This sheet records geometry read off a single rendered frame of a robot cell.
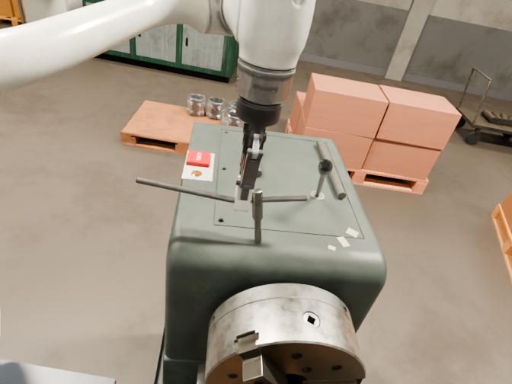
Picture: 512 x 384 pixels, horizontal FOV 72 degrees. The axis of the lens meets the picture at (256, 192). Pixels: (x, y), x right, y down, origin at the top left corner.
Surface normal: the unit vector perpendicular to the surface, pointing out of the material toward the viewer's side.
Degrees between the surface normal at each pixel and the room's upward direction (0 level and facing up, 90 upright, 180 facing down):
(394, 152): 90
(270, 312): 21
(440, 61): 90
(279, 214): 0
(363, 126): 90
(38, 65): 90
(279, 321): 14
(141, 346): 0
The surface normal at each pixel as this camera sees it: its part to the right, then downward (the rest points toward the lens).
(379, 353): 0.16, -0.79
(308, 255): 0.16, -0.50
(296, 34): 0.51, 0.60
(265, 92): 0.04, 0.60
